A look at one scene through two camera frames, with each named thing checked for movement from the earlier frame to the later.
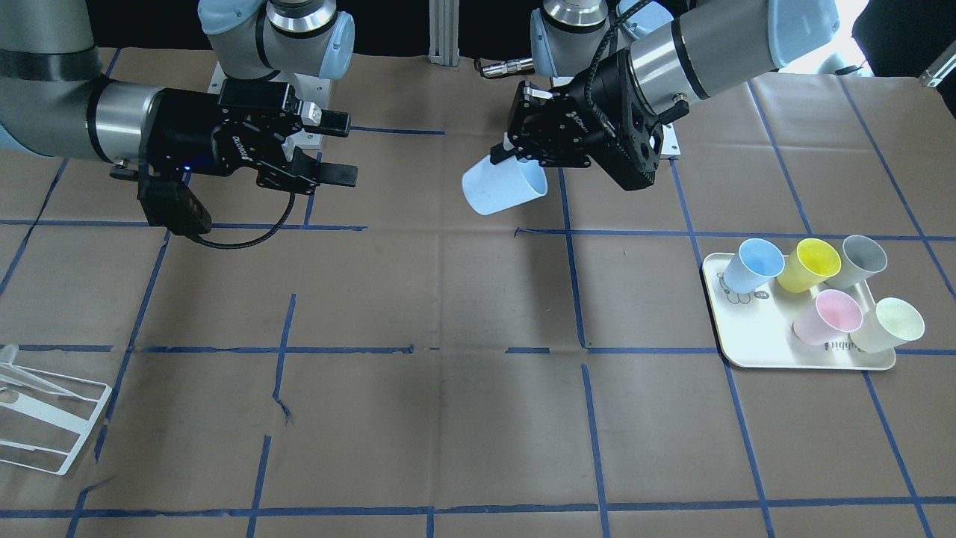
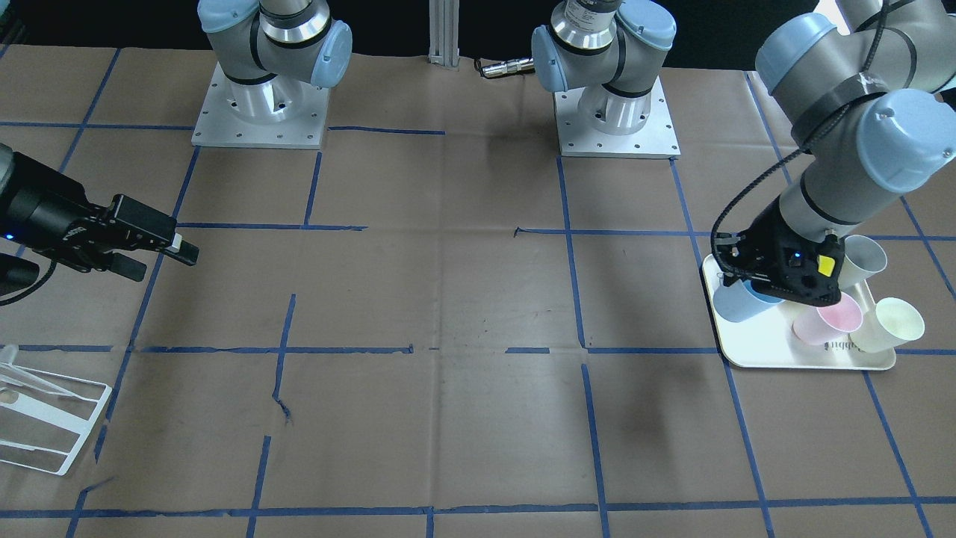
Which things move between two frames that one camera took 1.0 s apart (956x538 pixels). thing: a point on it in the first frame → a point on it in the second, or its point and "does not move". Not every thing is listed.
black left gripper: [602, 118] → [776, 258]
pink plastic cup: [835, 313] does not move
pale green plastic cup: [894, 323] does not move
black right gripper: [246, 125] → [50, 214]
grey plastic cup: [860, 258] does not move
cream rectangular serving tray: [756, 328] does not move
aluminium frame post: [444, 32] does not move
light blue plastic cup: [488, 187] → [738, 302]
